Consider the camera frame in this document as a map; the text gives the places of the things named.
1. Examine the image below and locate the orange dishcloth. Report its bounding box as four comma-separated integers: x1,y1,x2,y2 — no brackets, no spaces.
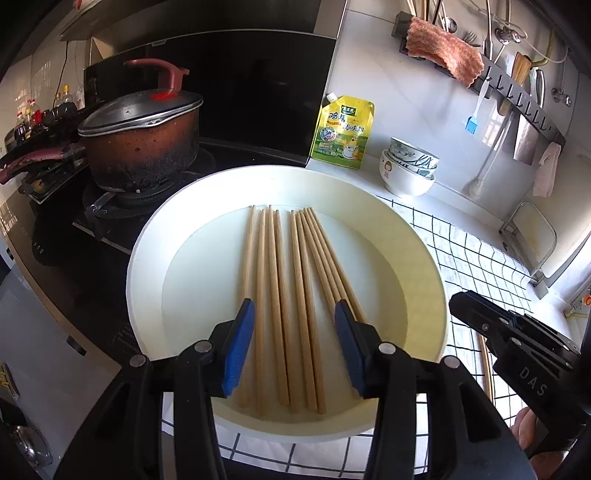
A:
405,17,485,89

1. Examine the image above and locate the scorched cooking pot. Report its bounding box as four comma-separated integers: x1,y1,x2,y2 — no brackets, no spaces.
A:
85,111,201,193

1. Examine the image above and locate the yellow seasoning pouch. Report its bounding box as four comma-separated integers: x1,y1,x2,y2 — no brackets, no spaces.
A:
310,92,376,171

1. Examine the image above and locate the grey wall hook rail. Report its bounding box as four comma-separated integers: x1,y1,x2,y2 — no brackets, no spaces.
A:
392,11,568,145

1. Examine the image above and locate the black gas stove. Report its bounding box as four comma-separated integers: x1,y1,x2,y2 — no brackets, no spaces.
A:
18,143,218,268

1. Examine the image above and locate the pale wooden chopstick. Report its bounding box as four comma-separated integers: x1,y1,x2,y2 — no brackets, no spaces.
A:
475,332,494,404

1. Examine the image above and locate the steel cleaver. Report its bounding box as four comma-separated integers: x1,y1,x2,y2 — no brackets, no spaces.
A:
512,113,539,166

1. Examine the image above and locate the white grid-checked cloth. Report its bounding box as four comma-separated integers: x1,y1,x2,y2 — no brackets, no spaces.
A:
159,195,543,480

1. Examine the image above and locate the pale hanging rag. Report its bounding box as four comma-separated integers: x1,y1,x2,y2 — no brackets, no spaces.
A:
533,142,563,198

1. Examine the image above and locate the large white basin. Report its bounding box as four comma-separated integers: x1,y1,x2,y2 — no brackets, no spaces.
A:
126,165,450,445

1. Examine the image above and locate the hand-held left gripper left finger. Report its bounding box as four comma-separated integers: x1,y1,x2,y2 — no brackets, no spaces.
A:
53,298,257,480

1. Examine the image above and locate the glass pot lid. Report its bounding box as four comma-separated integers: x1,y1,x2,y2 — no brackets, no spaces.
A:
7,422,54,468

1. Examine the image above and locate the row of condiment bottles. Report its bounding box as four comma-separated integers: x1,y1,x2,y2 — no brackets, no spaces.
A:
14,83,86,139

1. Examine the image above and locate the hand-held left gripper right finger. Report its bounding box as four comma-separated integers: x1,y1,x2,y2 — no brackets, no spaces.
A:
333,299,541,480

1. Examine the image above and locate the person's right hand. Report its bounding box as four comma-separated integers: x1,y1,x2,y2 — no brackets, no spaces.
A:
512,407,570,470

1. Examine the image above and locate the dark pot lid red handle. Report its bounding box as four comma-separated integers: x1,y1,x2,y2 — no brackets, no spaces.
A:
78,59,205,138

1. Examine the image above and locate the blue patterned bowl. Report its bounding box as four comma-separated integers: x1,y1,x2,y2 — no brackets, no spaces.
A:
388,137,440,168
386,154,437,181

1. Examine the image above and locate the steel range hood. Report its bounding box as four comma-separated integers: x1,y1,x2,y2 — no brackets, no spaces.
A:
60,0,349,43

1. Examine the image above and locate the blue silicone brush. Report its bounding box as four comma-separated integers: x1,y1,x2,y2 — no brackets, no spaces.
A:
465,80,489,134

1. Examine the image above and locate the dark red-handled pan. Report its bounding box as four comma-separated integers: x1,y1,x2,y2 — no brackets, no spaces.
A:
0,143,88,185

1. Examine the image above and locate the bunch of wooden chopsticks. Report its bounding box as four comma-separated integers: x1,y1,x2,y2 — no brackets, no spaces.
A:
238,204,370,420

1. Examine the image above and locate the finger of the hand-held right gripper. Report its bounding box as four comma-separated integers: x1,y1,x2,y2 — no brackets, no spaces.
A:
509,311,581,355
449,291,514,355

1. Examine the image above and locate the white long-handled brush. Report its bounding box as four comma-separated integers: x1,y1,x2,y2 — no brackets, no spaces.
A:
468,117,511,200

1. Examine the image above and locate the wooden spatula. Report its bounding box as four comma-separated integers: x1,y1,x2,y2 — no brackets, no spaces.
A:
496,52,532,116

